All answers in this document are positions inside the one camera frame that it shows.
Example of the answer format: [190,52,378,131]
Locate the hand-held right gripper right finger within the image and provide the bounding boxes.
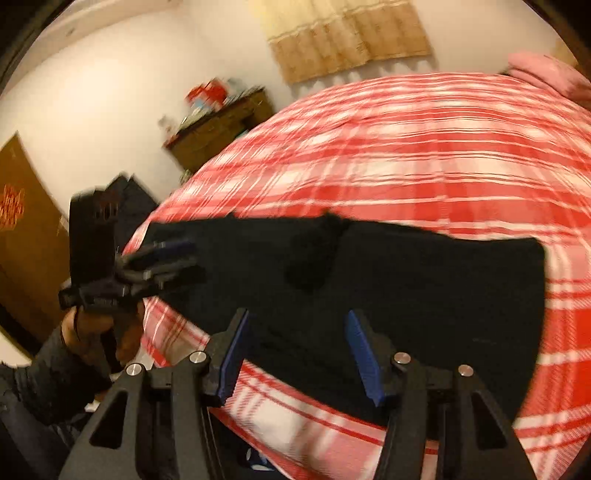
[344,308,539,480]

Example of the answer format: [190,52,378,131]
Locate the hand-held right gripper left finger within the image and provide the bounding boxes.
[58,307,252,480]

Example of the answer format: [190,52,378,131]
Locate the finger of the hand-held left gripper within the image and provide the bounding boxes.
[131,257,208,294]
[121,239,197,271]

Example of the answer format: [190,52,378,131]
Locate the black pants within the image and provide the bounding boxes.
[135,210,549,429]

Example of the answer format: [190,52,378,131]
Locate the person's left forearm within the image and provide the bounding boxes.
[0,323,115,432]

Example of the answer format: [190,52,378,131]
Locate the person's left hand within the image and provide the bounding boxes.
[61,305,145,371]

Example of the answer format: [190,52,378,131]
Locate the brown wooden door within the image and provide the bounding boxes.
[0,131,77,344]

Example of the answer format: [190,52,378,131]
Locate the red door decoration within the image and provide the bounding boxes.
[0,184,27,228]

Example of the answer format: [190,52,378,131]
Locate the brown wooden desk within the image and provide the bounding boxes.
[163,87,274,172]

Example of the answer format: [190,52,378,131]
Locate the red gift bag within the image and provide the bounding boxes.
[185,79,230,112]

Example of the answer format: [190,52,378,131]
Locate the bed with red plaid sheet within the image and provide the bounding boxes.
[121,71,591,480]

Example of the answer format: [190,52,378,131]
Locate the person's dark clothing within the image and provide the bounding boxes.
[0,406,90,480]

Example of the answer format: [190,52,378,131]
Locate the short beige window curtain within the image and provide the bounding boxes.
[257,0,435,85]

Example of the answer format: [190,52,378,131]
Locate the folded pink blanket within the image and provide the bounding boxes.
[507,51,591,112]

